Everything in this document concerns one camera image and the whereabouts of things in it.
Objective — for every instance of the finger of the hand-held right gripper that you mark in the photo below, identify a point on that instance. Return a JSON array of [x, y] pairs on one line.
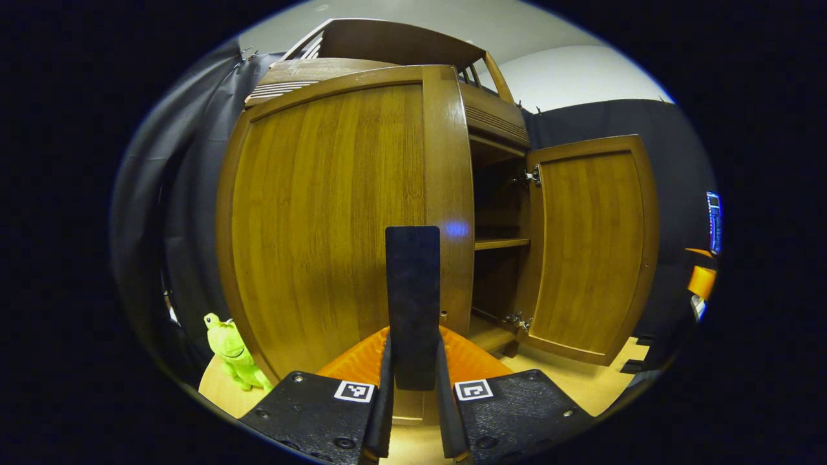
[[701, 283]]

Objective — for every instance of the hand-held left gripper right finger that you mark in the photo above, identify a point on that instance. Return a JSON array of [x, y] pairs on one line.
[[446, 413]]

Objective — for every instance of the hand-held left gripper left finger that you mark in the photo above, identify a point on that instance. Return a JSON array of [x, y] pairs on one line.
[[386, 407]]

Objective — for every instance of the wooden cabinet door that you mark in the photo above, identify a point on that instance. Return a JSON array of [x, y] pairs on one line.
[[588, 245], [323, 213]]

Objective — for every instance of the metal door hinge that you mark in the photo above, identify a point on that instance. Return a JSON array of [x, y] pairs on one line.
[[519, 320], [533, 175]]

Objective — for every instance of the wooden inner cabinet shelf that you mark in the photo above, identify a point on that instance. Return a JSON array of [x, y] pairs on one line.
[[501, 243]]

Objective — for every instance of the blue lit screen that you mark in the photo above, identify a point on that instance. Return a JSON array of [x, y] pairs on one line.
[[714, 223]]

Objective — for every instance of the black backdrop cloth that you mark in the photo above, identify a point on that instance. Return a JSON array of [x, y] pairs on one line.
[[672, 168]]

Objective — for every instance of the green frog plush toy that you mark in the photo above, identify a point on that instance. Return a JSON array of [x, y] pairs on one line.
[[229, 345]]

